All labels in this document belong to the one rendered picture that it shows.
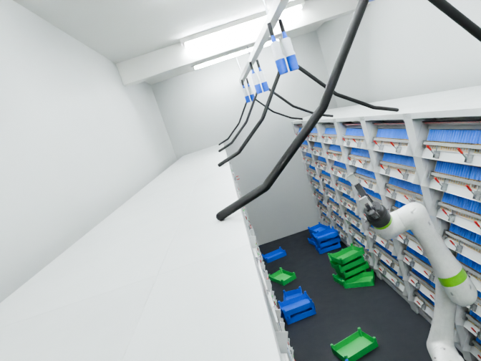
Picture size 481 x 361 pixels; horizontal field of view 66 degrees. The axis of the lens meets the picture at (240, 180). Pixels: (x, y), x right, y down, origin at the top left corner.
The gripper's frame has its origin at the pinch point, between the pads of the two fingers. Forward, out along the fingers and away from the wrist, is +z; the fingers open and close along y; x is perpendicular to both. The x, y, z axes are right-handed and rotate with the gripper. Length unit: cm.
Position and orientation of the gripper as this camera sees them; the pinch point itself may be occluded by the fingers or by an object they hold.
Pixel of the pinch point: (356, 187)
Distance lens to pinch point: 155.3
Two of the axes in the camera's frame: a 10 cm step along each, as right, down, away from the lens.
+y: -1.4, -6.7, 7.3
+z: -5.9, -5.4, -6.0
